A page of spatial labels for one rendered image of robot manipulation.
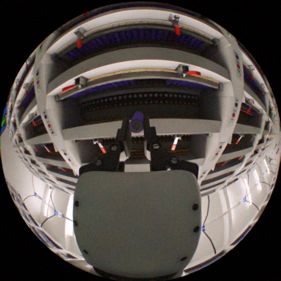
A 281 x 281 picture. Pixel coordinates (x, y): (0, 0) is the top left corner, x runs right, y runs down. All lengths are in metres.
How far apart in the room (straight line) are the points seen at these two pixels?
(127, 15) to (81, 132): 0.42
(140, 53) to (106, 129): 0.23
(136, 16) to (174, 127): 0.38
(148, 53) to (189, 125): 0.23
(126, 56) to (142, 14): 0.18
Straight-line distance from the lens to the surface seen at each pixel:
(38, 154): 1.11
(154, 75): 0.27
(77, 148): 0.50
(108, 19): 0.35
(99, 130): 0.31
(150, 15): 0.34
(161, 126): 0.28
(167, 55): 0.24
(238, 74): 0.40
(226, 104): 0.37
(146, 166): 0.41
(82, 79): 0.28
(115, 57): 0.24
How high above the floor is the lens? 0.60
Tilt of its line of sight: 41 degrees up
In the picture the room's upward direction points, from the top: 175 degrees clockwise
